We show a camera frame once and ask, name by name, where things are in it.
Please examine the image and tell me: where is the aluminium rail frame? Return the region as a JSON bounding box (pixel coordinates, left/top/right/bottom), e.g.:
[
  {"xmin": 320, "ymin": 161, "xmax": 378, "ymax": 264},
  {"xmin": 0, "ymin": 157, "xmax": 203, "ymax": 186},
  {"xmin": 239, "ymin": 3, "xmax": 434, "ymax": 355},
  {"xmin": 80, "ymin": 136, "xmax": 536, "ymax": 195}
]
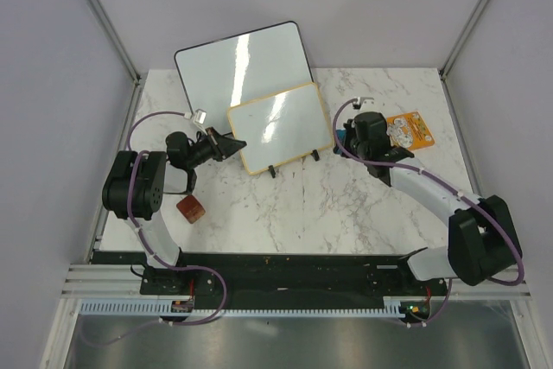
[{"xmin": 41, "ymin": 251, "xmax": 531, "ymax": 368}]

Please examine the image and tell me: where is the blue whiteboard eraser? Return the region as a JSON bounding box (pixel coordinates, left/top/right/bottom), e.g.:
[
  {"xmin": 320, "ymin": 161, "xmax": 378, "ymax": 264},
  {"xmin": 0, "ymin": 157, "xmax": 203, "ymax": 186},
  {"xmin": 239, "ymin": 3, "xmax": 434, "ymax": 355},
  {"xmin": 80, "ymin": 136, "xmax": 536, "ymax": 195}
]
[{"xmin": 336, "ymin": 130, "xmax": 346, "ymax": 143}]

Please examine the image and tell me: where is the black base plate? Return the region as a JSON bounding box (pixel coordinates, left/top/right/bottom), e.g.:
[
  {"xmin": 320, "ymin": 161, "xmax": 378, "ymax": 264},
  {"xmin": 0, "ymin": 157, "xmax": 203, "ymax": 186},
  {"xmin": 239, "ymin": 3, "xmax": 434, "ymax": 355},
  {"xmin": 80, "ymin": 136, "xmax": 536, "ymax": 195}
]
[{"xmin": 92, "ymin": 251, "xmax": 447, "ymax": 309}]

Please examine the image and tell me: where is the yellow framed whiteboard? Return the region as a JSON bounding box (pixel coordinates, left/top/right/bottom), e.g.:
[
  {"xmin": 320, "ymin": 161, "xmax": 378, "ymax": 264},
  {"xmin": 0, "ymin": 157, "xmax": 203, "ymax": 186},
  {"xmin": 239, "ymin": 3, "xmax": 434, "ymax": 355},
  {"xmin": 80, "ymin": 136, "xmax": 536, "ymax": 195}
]
[{"xmin": 227, "ymin": 82, "xmax": 334, "ymax": 175}]

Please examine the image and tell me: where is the black framed whiteboard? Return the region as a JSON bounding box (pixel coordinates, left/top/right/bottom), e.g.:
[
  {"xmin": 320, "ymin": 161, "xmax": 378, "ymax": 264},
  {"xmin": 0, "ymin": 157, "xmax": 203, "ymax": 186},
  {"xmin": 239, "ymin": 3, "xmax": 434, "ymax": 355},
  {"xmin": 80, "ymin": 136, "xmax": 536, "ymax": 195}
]
[{"xmin": 174, "ymin": 21, "xmax": 313, "ymax": 133}]

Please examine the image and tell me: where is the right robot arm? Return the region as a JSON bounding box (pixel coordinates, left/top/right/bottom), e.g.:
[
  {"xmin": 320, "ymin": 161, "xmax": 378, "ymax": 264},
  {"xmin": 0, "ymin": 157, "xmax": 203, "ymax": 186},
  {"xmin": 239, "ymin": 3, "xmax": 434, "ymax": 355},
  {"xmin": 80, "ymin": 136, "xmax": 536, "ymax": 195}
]
[{"xmin": 334, "ymin": 111, "xmax": 524, "ymax": 295}]

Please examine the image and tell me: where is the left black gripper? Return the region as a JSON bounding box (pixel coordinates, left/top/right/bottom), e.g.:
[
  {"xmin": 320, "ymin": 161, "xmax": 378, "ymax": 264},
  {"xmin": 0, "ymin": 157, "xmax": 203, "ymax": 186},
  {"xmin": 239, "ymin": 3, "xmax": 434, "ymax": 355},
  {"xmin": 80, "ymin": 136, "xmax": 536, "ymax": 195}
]
[{"xmin": 186, "ymin": 127, "xmax": 245, "ymax": 169}]

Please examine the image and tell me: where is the orange card box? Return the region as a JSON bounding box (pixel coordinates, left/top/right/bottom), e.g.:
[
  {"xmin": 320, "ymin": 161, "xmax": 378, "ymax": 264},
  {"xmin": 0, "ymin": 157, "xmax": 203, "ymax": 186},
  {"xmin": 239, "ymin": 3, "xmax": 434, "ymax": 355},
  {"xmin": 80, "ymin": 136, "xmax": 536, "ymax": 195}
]
[{"xmin": 386, "ymin": 111, "xmax": 435, "ymax": 151}]

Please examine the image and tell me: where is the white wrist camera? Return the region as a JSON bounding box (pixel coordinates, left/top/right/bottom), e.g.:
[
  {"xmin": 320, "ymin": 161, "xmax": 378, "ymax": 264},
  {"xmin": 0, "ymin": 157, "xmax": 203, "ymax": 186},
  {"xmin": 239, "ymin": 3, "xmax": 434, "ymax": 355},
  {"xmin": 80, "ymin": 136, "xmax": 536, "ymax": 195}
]
[
  {"xmin": 183, "ymin": 109, "xmax": 207, "ymax": 129},
  {"xmin": 352, "ymin": 97, "xmax": 374, "ymax": 110}
]

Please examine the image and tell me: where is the aluminium corner post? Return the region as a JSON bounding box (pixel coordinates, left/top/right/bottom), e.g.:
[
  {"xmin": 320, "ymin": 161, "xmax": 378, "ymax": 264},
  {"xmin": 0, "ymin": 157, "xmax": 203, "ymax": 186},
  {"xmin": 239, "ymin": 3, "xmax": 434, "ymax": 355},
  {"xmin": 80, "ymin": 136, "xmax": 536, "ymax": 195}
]
[
  {"xmin": 438, "ymin": 0, "xmax": 492, "ymax": 81},
  {"xmin": 86, "ymin": 0, "xmax": 142, "ymax": 85}
]

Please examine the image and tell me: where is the right aluminium corner post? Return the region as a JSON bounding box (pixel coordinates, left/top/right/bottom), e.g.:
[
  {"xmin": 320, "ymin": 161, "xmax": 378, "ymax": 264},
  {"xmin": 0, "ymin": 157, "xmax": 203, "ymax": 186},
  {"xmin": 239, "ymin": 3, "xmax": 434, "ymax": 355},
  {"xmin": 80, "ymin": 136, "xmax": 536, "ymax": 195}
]
[{"xmin": 438, "ymin": 0, "xmax": 492, "ymax": 81}]

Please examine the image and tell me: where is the red wooden block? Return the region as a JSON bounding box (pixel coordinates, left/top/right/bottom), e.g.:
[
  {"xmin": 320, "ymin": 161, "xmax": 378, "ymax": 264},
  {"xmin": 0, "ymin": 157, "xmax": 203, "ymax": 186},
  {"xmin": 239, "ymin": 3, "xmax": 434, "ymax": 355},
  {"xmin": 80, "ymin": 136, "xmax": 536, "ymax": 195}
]
[{"xmin": 176, "ymin": 194, "xmax": 206, "ymax": 224}]

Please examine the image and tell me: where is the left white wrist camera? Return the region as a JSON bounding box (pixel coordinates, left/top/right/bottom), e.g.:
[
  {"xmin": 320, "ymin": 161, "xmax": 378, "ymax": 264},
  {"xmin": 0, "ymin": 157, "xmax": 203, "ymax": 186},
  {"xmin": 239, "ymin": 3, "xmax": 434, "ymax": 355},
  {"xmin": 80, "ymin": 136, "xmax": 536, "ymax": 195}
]
[{"xmin": 183, "ymin": 109, "xmax": 207, "ymax": 129}]

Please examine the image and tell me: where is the left aluminium corner post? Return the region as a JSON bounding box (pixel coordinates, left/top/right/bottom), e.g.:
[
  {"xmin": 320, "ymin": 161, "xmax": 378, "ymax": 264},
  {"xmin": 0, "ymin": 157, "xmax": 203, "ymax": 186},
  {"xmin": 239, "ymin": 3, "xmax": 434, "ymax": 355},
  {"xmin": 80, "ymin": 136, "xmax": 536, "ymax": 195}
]
[{"xmin": 86, "ymin": 0, "xmax": 142, "ymax": 85}]

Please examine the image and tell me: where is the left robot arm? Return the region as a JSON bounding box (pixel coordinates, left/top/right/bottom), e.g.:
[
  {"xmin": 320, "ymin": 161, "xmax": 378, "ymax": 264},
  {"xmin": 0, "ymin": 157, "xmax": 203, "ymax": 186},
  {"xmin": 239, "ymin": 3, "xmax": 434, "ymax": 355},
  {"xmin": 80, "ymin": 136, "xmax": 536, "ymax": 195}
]
[{"xmin": 102, "ymin": 127, "xmax": 247, "ymax": 294}]

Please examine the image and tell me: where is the white slotted cable duct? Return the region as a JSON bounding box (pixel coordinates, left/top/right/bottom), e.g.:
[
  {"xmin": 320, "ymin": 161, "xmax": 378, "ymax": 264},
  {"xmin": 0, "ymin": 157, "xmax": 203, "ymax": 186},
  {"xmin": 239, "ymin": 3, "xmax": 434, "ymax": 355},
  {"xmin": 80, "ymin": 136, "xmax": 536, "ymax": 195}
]
[{"xmin": 79, "ymin": 298, "xmax": 429, "ymax": 318}]

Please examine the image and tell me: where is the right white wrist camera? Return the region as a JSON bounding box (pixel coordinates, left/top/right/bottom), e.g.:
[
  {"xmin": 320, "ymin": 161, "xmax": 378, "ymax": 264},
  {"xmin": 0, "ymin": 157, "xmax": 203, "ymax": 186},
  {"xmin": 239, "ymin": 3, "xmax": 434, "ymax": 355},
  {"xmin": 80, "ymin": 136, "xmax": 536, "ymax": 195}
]
[{"xmin": 352, "ymin": 97, "xmax": 374, "ymax": 110}]

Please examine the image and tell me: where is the black whiteboard stand foot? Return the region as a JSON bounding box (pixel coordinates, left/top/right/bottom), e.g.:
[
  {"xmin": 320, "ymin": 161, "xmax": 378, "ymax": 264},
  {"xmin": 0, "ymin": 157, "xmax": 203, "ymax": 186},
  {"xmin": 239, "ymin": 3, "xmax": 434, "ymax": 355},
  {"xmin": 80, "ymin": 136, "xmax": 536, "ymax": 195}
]
[{"xmin": 268, "ymin": 165, "xmax": 277, "ymax": 179}]

